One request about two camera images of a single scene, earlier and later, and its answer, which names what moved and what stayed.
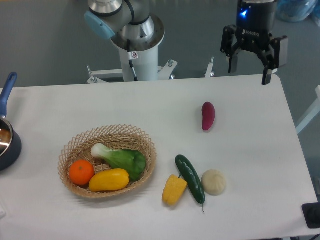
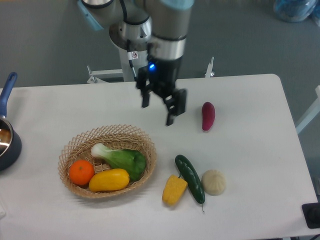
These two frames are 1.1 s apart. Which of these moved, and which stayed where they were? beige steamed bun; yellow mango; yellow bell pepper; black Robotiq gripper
Moved: black Robotiq gripper
Stayed: yellow mango; yellow bell pepper; beige steamed bun
